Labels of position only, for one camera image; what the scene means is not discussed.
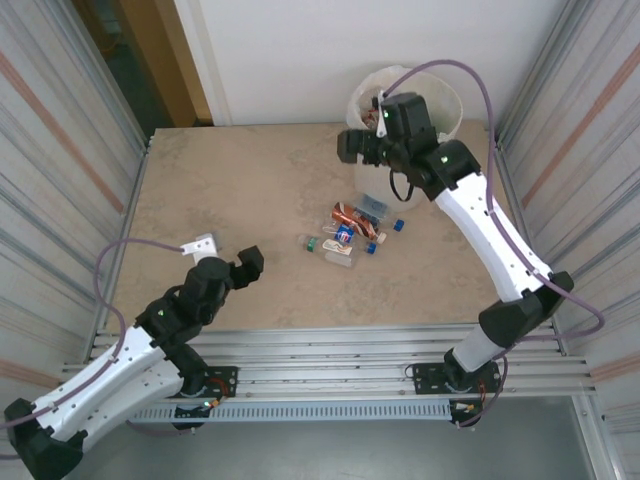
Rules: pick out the clear bottle green band label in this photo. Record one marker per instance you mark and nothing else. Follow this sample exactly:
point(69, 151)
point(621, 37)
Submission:
point(312, 244)

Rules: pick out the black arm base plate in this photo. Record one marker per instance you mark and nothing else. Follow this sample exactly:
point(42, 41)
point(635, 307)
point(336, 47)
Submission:
point(425, 375)
point(225, 375)

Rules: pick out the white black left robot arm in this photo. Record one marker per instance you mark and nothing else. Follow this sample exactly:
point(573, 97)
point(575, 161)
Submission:
point(100, 380)

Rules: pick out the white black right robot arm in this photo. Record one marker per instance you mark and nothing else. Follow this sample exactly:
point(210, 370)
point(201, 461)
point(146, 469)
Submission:
point(500, 240)

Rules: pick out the white door trim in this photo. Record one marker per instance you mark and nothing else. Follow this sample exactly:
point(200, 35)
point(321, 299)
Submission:
point(205, 60)

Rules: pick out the white round waste bin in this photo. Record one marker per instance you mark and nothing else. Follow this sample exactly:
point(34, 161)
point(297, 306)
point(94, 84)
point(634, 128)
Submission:
point(370, 185)

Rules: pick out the white bag lined bin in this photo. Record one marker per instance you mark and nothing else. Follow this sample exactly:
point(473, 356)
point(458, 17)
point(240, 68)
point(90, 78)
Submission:
point(445, 95)

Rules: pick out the dark glass door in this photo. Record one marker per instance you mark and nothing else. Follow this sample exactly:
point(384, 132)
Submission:
point(115, 75)

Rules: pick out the clear bottle blue cap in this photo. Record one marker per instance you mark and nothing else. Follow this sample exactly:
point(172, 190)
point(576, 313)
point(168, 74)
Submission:
point(342, 261)

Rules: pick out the blue label water bottle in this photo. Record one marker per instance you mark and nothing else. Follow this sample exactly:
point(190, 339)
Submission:
point(374, 206)

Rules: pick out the clear bottle crane label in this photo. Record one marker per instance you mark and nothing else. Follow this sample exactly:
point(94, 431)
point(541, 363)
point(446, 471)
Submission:
point(336, 246)

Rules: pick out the yellow power connector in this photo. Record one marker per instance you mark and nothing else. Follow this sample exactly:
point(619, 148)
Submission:
point(469, 407)
point(214, 403)

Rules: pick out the striped enclosure side panel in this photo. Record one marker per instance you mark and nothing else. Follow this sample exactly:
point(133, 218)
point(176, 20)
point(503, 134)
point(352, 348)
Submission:
point(590, 150)
point(50, 150)

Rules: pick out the aluminium frame rails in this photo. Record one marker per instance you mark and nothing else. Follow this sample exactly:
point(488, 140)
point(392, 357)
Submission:
point(325, 350)

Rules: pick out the wooden door frame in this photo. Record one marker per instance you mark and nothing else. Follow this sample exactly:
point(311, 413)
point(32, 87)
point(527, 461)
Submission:
point(170, 60)

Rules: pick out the crushed brown Nescafe bottle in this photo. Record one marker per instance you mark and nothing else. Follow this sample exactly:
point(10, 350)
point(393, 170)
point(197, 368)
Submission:
point(350, 216)

